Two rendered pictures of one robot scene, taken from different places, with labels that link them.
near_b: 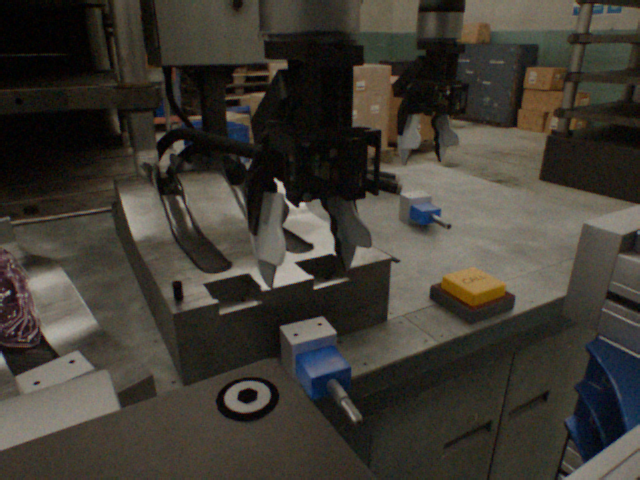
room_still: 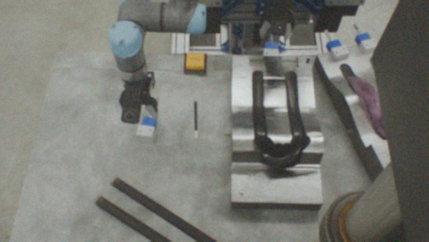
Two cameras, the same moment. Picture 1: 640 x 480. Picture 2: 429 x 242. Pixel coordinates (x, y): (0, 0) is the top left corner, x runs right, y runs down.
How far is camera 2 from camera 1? 169 cm
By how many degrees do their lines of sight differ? 92
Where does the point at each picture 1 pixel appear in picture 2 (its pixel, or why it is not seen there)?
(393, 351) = not seen: hidden behind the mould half
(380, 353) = not seen: hidden behind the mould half
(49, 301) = (345, 86)
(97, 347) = (330, 70)
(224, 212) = (273, 116)
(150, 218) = (308, 119)
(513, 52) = not seen: outside the picture
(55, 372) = (340, 50)
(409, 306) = (217, 73)
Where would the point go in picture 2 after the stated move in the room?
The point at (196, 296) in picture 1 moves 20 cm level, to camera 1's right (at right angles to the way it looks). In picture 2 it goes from (302, 60) to (248, 37)
